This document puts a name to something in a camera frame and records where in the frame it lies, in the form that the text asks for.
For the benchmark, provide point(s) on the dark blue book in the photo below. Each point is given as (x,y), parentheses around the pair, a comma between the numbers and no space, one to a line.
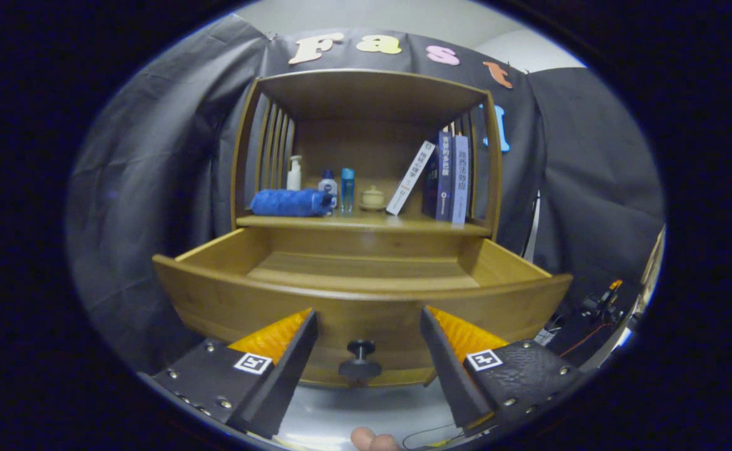
(444,181)

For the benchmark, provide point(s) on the black drawer knob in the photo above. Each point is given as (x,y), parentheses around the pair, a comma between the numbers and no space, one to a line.
(360,368)

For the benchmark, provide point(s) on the wooden cabinet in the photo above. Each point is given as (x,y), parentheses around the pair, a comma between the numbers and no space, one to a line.
(372,94)

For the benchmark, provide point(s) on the white pump bottle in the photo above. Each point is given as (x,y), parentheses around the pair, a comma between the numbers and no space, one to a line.
(294,178)

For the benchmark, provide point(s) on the blue rolled towel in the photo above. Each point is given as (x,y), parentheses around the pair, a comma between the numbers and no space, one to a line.
(287,203)

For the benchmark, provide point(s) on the wooden countertop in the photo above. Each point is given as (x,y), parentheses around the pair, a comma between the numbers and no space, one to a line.
(366,221)

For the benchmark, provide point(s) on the pale blue book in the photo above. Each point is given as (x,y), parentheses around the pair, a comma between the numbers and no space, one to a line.
(460,181)

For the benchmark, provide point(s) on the cream lidded teacup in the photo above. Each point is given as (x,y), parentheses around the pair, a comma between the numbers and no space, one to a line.
(373,198)

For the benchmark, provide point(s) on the white book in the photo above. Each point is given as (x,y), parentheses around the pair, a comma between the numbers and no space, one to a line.
(411,178)

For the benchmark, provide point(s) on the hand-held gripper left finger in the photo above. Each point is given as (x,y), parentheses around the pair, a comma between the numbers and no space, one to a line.
(284,382)

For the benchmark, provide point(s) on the clear blue bottle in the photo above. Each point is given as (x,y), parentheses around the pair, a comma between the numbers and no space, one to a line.
(347,188)

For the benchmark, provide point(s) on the wooden drawer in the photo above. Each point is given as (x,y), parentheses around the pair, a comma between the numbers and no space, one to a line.
(215,300)

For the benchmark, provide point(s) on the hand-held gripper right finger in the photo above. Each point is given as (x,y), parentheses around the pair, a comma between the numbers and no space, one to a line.
(453,376)

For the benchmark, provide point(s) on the white bottle with blue cap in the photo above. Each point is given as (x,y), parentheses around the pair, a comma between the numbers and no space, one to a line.
(328,186)

